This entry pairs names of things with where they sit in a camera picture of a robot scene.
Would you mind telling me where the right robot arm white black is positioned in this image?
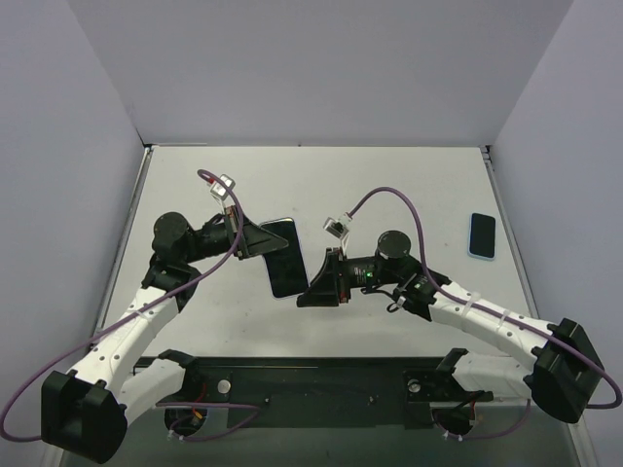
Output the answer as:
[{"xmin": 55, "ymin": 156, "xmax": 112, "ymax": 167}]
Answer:
[{"xmin": 297, "ymin": 231, "xmax": 604, "ymax": 423}]

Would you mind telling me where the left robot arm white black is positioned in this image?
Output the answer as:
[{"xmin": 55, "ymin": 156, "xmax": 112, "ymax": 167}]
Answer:
[{"xmin": 41, "ymin": 206, "xmax": 289, "ymax": 464}]

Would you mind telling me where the phone in blue case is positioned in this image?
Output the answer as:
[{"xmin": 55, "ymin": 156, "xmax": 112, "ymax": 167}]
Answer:
[{"xmin": 467, "ymin": 213, "xmax": 496, "ymax": 261}]

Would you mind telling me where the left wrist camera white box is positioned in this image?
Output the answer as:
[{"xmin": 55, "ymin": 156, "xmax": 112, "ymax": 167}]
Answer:
[{"xmin": 207, "ymin": 174, "xmax": 236, "ymax": 201}]

